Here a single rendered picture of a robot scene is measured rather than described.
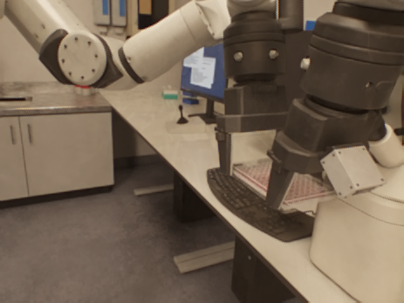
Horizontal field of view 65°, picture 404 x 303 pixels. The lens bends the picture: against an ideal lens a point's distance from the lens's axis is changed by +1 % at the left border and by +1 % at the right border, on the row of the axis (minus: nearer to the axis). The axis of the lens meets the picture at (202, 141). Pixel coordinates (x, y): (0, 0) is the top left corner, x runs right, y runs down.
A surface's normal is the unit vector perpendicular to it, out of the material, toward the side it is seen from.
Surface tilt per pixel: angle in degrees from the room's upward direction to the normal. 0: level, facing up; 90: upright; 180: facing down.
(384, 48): 102
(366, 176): 42
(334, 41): 94
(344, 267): 90
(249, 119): 78
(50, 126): 90
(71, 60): 84
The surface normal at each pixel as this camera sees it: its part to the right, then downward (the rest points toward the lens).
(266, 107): 0.43, 0.08
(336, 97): -0.47, 0.36
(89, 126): 0.44, 0.29
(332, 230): -0.90, 0.11
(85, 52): -0.22, 0.18
